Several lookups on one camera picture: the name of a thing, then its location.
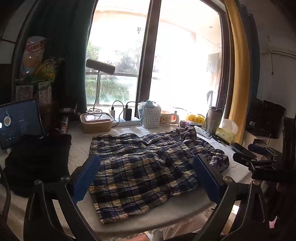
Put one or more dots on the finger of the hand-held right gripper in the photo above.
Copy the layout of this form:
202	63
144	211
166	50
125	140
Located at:
245	158
260	148

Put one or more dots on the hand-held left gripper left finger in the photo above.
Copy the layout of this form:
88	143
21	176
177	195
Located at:
86	178

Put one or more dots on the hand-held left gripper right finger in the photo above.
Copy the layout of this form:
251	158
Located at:
208	180

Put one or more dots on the plaid flannel shirt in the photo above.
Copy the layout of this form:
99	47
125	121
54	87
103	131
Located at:
138	173

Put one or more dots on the white small shelf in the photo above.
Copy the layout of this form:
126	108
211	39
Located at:
256	140

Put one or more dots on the black phone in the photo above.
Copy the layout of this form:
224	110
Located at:
237	146

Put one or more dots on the black car key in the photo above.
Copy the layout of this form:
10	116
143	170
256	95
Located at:
219	140

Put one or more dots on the yellow tissue pack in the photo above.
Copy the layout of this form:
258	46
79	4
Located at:
227	131

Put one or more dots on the white lotion tube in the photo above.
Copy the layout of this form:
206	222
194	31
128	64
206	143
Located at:
202	132

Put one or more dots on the steel tumbler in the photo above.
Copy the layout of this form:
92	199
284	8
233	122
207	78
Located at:
214	120

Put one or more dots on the black folded cloth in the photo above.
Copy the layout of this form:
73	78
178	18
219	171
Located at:
37	162

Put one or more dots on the brown food box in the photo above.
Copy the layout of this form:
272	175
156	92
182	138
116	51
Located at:
97	126

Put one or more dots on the dark patterned tube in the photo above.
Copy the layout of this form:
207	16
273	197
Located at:
64	125

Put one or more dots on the person's legs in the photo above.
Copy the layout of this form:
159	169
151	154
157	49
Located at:
171	231

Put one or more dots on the yellow packet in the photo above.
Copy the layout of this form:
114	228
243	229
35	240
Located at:
195	118

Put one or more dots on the white charger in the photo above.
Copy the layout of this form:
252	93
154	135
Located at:
112	114

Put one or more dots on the dark hanging garment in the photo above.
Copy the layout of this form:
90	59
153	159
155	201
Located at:
209	97

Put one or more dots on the black flat box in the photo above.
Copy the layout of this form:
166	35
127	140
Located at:
68	110

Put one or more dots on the white textured tablecloth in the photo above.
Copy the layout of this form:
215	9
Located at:
150	222

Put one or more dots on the cream mug with bear print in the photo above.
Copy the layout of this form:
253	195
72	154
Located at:
165	119

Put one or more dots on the white power strip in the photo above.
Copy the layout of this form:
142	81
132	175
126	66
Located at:
135	121

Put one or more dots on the black charger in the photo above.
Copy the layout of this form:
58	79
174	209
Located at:
127	114

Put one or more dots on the yellow curtain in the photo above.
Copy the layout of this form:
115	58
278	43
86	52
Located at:
238	69

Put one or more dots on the white plastic basket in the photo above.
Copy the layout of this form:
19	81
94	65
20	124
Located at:
150	118

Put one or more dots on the tablet with dark screen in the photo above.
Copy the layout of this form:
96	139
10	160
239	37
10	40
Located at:
23	120

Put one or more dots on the white and green carton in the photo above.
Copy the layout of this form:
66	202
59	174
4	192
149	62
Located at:
45	92

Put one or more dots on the light blue packet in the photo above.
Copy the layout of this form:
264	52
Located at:
149	104

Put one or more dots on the grey hanging garment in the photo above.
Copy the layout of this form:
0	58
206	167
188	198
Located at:
213	62

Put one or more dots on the balcony railing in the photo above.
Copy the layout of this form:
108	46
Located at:
124	74

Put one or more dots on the grey desk lamp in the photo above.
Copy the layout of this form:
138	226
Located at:
100	66

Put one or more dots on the yellow and green snack bag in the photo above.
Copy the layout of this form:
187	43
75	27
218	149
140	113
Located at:
47	69

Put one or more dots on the dark green curtain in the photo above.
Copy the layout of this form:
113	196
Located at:
64	58

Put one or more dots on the red and white snack bag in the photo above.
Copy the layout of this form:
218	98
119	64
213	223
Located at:
32	58

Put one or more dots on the dark window post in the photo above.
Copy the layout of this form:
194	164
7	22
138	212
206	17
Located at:
148	51

